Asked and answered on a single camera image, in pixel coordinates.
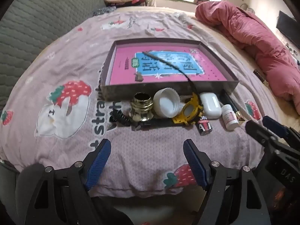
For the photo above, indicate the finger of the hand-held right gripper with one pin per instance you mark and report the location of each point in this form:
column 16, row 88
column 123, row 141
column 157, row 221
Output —
column 274, row 124
column 257, row 132

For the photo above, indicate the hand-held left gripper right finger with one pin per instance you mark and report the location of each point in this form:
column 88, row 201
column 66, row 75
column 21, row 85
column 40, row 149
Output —
column 194, row 161

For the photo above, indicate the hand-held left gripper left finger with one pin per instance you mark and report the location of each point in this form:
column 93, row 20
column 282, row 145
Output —
column 99, row 166

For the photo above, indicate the white pill bottle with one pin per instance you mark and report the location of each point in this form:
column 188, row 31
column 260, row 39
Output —
column 229, row 118

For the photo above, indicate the red and black battery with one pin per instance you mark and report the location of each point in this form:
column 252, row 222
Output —
column 205, row 126

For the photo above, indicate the black and gold tube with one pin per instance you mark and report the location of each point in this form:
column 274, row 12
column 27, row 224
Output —
column 232, row 103

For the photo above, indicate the black hair clip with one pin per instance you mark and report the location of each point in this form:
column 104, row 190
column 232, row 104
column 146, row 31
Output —
column 119, row 117

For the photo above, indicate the white earbud case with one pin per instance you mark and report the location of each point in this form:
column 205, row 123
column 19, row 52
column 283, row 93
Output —
column 211, row 105

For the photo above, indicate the white plastic lid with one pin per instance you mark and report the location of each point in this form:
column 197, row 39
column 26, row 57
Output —
column 167, row 103

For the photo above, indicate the grey shallow cardboard box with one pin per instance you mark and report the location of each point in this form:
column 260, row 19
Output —
column 126, row 93

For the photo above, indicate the strawberry printed bedsheet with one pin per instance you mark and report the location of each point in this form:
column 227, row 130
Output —
column 145, row 150

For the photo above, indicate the dark label strip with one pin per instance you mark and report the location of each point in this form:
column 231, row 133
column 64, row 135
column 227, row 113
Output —
column 260, row 76

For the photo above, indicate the pink quilt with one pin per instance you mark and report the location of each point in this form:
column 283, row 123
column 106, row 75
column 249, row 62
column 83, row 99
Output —
column 253, row 32

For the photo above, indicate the pink and blue book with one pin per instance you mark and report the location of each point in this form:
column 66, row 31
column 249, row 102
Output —
column 124, row 61

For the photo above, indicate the patterned item on windowsill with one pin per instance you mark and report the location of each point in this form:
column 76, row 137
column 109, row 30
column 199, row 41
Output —
column 201, row 0

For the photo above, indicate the blue patterned cloth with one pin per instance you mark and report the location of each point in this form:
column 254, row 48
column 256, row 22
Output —
column 104, row 11

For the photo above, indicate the grey quilted headboard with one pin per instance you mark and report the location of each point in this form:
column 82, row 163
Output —
column 42, row 21

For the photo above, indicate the black wall television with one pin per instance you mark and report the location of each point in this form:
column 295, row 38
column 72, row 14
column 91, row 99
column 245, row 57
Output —
column 287, row 25

